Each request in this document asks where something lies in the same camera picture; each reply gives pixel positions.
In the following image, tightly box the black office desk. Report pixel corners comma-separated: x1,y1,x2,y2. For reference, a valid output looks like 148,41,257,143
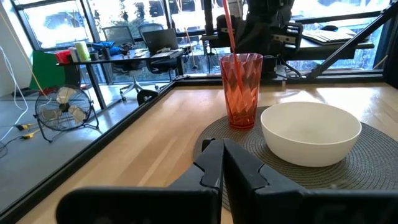
55,46,189,110

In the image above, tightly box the black frame clamp knob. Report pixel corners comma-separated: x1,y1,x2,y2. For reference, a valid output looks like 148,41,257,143
137,89,159,106

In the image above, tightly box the red faceted plastic cup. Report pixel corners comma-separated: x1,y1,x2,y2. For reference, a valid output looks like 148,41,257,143
219,52,264,130

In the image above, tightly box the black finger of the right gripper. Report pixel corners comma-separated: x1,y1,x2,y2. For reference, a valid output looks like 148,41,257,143
256,21,275,57
235,20,257,55

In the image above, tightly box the black window frame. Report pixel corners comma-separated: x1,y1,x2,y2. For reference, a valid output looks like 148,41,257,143
11,0,398,82

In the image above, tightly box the grey mesh office chair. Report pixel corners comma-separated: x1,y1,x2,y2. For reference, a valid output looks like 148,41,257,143
137,22,184,82
101,25,158,102

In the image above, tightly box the round grey woven placemat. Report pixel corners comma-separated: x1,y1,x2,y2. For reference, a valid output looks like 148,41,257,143
193,106,398,213

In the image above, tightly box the blue cloth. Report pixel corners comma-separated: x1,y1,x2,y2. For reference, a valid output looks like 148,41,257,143
91,41,123,57

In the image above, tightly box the black floor fan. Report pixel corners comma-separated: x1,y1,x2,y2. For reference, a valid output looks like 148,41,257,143
34,84,100,144

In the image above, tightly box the white floor cable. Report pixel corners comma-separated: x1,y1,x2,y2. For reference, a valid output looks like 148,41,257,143
0,45,29,142

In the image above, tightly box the red container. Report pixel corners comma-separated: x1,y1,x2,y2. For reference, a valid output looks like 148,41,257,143
55,49,73,65

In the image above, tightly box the pale green roll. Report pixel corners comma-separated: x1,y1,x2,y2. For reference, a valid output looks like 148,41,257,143
74,40,92,63

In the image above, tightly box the grey side desk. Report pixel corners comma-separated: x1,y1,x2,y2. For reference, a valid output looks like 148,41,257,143
200,27,376,62

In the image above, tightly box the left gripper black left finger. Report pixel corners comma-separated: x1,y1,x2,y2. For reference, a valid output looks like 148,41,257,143
55,138,225,224

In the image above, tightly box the black aluminium table frame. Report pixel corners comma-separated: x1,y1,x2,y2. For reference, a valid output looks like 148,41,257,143
0,0,398,224

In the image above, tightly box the white bowl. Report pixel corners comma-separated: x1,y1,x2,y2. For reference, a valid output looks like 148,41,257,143
260,101,363,168

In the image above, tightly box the hanging yellow cord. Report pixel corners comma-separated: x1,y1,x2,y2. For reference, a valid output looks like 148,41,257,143
0,11,49,99

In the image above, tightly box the green board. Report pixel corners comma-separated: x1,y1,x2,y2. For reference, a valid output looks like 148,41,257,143
29,50,67,91

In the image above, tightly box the red drinking straw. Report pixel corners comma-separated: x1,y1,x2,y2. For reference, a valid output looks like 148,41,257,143
221,0,248,110

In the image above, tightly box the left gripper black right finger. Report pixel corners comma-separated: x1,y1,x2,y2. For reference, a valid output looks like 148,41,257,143
223,138,398,224

